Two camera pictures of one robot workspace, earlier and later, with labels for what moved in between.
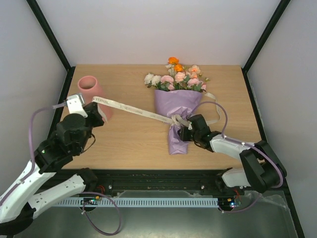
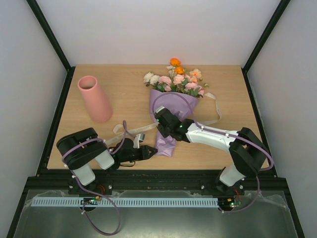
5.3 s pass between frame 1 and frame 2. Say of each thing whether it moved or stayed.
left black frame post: stayed
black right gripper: moved
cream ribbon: moved
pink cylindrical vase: stayed
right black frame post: stayed
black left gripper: moved
